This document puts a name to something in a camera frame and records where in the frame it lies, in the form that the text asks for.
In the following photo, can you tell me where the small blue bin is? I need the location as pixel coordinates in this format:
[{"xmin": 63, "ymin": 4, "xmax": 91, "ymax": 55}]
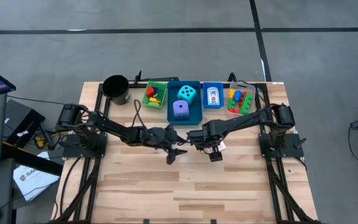
[{"xmin": 201, "ymin": 81, "xmax": 225, "ymax": 110}]

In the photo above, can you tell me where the black cup with monster face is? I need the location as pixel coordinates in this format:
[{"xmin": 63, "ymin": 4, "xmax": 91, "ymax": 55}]
[{"xmin": 101, "ymin": 74, "xmax": 131, "ymax": 106}]

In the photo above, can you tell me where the orange-backed card deck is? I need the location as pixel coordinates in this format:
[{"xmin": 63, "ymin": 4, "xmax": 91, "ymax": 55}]
[{"xmin": 204, "ymin": 141, "xmax": 227, "ymax": 155}]

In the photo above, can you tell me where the black table clamp with bar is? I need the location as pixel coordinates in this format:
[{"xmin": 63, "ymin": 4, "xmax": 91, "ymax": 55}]
[{"xmin": 134, "ymin": 70, "xmax": 180, "ymax": 84}]

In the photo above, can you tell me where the purple foam die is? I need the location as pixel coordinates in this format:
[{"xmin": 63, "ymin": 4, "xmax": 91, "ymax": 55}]
[{"xmin": 172, "ymin": 100, "xmax": 190, "ymax": 121}]

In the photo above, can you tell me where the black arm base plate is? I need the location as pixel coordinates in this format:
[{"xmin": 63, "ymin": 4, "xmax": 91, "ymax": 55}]
[
  {"xmin": 62, "ymin": 133, "xmax": 109, "ymax": 159},
  {"xmin": 258, "ymin": 133, "xmax": 305, "ymax": 159}
]

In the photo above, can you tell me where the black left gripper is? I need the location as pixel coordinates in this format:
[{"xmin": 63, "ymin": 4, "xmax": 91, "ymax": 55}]
[{"xmin": 135, "ymin": 123, "xmax": 188, "ymax": 166}]

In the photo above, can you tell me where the white printed paper bag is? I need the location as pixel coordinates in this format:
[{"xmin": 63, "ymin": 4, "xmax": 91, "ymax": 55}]
[{"xmin": 12, "ymin": 151, "xmax": 61, "ymax": 203}]

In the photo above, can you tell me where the large teal tray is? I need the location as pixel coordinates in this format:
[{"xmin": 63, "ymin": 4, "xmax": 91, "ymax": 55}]
[{"xmin": 166, "ymin": 80, "xmax": 204, "ymax": 126}]

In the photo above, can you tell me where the clear plastic bin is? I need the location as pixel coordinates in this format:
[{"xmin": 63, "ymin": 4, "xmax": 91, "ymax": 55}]
[{"xmin": 227, "ymin": 81, "xmax": 257, "ymax": 119}]

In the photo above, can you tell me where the black cable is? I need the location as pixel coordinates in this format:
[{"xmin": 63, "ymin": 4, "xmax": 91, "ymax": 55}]
[{"xmin": 58, "ymin": 156, "xmax": 82, "ymax": 217}]

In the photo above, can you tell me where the green mesh basket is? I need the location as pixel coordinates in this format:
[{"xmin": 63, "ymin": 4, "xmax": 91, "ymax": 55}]
[{"xmin": 141, "ymin": 80, "xmax": 168, "ymax": 110}]

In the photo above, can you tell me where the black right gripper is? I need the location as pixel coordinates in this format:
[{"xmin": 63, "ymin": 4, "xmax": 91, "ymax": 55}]
[{"xmin": 186, "ymin": 119, "xmax": 227, "ymax": 163}]

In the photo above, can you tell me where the cyan foam die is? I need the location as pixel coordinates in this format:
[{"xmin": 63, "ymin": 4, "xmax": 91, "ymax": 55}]
[{"xmin": 177, "ymin": 85, "xmax": 198, "ymax": 106}]

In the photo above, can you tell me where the black case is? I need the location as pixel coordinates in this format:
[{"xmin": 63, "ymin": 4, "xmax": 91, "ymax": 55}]
[{"xmin": 2, "ymin": 98, "xmax": 47, "ymax": 147}]

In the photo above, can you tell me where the black aluminium table frame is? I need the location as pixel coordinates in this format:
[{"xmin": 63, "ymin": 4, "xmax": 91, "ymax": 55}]
[{"xmin": 53, "ymin": 79, "xmax": 323, "ymax": 224}]

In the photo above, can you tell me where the black desk bar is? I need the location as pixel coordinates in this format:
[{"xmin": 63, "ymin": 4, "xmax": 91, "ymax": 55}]
[{"xmin": 1, "ymin": 141, "xmax": 65, "ymax": 177}]

